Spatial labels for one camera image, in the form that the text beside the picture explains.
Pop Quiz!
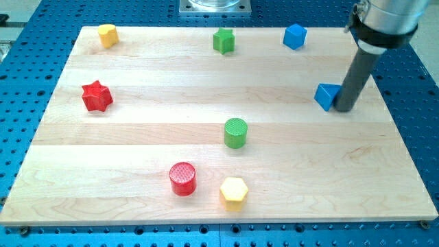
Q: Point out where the yellow heart block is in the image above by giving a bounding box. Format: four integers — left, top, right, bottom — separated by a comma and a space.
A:
97, 24, 119, 49

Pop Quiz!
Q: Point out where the blue perforated table plate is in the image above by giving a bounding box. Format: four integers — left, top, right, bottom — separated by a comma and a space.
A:
1, 1, 438, 246

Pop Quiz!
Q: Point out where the red cylinder block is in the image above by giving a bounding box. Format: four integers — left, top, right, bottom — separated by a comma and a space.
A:
169, 162, 197, 196

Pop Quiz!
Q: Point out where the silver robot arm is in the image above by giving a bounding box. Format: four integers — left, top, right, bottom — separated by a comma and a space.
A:
344, 0, 429, 55

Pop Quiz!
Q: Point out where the red star block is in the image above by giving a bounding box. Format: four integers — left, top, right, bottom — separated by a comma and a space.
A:
82, 80, 113, 112

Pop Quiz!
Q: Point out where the blue triangle block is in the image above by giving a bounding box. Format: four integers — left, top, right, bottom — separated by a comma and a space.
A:
314, 83, 341, 111

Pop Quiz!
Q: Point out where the wooden board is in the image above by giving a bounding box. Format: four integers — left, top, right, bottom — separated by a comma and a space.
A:
1, 27, 438, 226

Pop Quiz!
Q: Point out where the green star block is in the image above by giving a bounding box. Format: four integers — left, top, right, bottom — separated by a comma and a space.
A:
213, 28, 235, 54

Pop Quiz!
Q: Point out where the yellow hexagon block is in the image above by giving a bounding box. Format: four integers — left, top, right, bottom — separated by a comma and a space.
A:
219, 177, 248, 211

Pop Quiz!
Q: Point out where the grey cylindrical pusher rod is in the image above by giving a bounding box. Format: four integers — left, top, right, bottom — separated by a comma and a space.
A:
333, 48, 381, 112

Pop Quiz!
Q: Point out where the green cylinder block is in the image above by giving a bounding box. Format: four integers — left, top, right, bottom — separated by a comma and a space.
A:
224, 118, 248, 149

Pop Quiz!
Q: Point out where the blue cube block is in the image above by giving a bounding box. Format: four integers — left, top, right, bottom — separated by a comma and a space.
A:
283, 23, 307, 50

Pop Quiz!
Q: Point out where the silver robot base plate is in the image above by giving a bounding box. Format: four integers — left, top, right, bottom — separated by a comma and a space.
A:
178, 0, 252, 15

